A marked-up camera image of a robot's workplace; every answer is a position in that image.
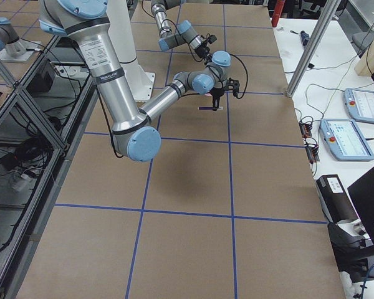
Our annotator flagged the black computer monitor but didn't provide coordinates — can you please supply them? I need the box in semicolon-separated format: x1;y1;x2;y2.
348;167;374;239

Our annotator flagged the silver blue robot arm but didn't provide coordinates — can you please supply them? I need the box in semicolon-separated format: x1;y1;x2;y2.
39;1;231;162
150;0;216;62

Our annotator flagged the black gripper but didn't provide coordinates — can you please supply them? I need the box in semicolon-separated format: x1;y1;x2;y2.
194;41;211;59
211;88;224;111

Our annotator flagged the grey teach pendant near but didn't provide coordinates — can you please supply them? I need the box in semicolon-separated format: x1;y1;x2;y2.
319;119;374;161

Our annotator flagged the black labelled box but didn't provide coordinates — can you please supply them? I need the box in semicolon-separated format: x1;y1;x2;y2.
315;174;358;224

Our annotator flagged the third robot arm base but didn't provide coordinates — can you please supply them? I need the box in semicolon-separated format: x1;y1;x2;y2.
0;17;34;63

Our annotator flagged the grey teach pendant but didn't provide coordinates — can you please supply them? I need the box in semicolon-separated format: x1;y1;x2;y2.
319;119;374;161
344;88;374;124

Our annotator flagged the purple marker pen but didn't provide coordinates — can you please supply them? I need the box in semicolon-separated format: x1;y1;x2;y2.
198;106;224;111

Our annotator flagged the usb hub with plugs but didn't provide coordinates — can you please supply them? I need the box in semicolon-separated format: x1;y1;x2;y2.
299;116;320;164

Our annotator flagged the grey teach pendant far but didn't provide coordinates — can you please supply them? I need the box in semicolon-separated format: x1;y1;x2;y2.
344;88;374;124

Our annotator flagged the aluminium frame post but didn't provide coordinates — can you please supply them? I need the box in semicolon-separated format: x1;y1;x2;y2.
285;0;341;98

